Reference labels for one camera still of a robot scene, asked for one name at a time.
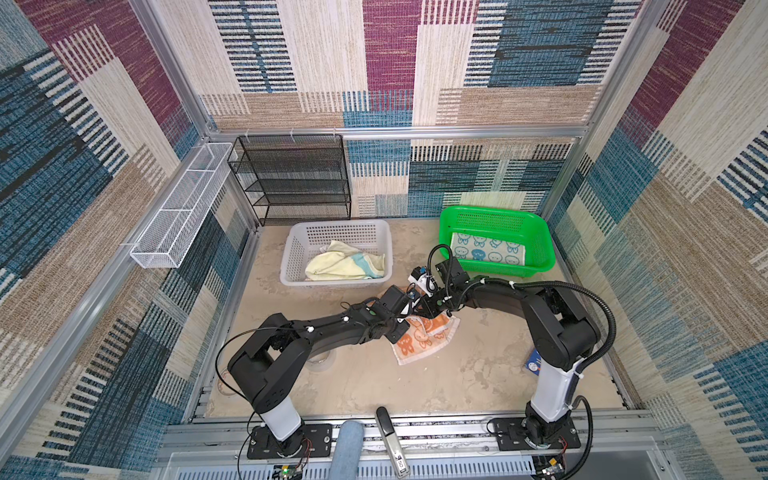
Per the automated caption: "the pale yellow towel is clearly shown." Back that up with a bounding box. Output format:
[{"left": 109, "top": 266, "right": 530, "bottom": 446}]
[{"left": 305, "top": 240, "right": 386, "bottom": 281}]

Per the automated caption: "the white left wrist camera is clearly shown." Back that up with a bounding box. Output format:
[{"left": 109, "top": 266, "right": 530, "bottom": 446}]
[{"left": 405, "top": 284, "right": 423, "bottom": 316}]

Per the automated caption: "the green plastic basket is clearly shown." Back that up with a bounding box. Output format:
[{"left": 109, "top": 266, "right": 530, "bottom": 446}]
[{"left": 439, "top": 206, "right": 556, "bottom": 278}]

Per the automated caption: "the clear tape roll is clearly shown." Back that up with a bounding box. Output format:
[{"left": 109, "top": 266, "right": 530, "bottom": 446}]
[
  {"left": 305, "top": 350, "right": 336, "bottom": 373},
  {"left": 217, "top": 379, "right": 241, "bottom": 397}
]

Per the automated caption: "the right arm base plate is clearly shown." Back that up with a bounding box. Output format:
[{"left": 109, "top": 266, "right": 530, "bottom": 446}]
[{"left": 487, "top": 416, "right": 586, "bottom": 451}]

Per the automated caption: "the black corrugated cable hose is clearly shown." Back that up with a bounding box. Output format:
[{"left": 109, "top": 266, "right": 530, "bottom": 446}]
[{"left": 473, "top": 278, "right": 618, "bottom": 374}]

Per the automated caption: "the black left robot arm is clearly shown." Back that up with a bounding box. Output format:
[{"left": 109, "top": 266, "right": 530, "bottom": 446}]
[{"left": 227, "top": 286, "right": 417, "bottom": 457}]

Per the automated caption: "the white plastic laundry basket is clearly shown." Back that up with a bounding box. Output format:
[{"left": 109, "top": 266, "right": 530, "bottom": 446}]
[{"left": 280, "top": 219, "right": 393, "bottom": 287}]

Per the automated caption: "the blue bunny pattern towel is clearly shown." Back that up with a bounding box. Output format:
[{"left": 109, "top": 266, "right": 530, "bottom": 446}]
[{"left": 450, "top": 233, "right": 526, "bottom": 266}]

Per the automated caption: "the orange pattern towel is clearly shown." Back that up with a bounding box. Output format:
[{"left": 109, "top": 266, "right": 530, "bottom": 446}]
[{"left": 393, "top": 313, "right": 461, "bottom": 366}]

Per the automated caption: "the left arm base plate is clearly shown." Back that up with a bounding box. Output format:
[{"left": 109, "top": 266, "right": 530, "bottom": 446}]
[{"left": 246, "top": 423, "right": 333, "bottom": 460}]

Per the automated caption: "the black wire shelf rack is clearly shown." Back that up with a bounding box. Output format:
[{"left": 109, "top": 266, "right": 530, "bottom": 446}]
[{"left": 229, "top": 134, "right": 352, "bottom": 226}]

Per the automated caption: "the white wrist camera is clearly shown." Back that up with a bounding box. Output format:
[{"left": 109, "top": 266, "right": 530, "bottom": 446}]
[
  {"left": 408, "top": 267, "right": 438, "bottom": 297},
  {"left": 405, "top": 284, "right": 423, "bottom": 316}
]

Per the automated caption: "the white wire mesh wall basket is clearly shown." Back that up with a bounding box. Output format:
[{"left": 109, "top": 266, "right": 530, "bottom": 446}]
[{"left": 130, "top": 143, "right": 233, "bottom": 269}]

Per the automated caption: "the grey blue foam cylinder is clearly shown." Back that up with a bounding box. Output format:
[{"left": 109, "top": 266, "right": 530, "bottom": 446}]
[{"left": 328, "top": 420, "right": 365, "bottom": 480}]

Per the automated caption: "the blue printed booklet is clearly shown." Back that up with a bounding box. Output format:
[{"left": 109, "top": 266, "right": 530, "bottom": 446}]
[{"left": 524, "top": 349, "right": 542, "bottom": 376}]

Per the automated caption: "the black silver handheld tool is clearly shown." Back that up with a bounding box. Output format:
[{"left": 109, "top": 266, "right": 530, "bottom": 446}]
[{"left": 375, "top": 406, "right": 410, "bottom": 479}]

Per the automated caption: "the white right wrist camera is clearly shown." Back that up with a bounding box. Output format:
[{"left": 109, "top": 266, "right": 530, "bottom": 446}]
[{"left": 408, "top": 267, "right": 438, "bottom": 297}]

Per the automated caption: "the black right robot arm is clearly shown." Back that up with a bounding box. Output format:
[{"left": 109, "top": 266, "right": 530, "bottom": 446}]
[{"left": 412, "top": 259, "right": 601, "bottom": 449}]

